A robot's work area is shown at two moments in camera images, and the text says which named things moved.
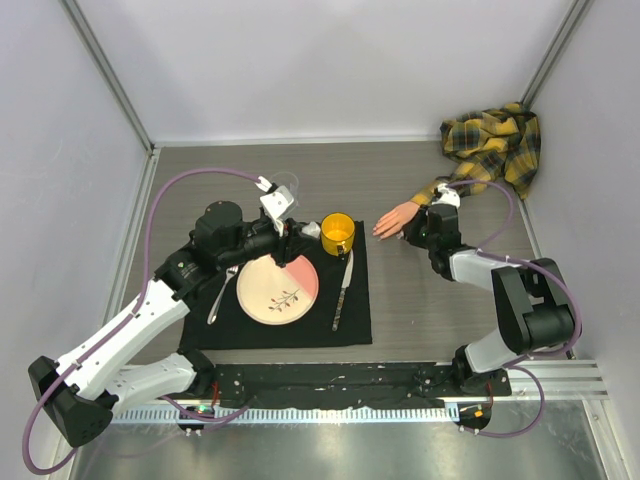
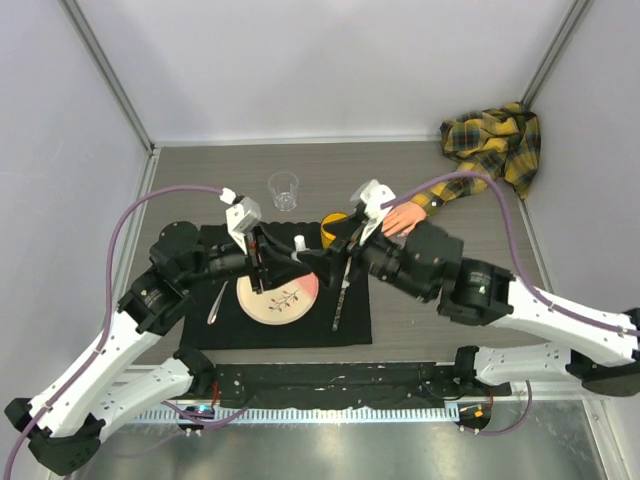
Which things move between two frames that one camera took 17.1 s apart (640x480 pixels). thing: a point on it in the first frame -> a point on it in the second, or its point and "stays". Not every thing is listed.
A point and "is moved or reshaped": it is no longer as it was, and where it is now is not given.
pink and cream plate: x=274 y=295 stays
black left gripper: x=290 y=245 -> x=272 y=271
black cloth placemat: x=214 y=317 stays
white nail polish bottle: x=312 y=229 is moved or reshaped
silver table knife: x=343 y=291 stays
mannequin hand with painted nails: x=391 y=224 stays
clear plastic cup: x=291 y=184 stays
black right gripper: x=411 y=230 -> x=329 y=262
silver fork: x=231 y=271 stays
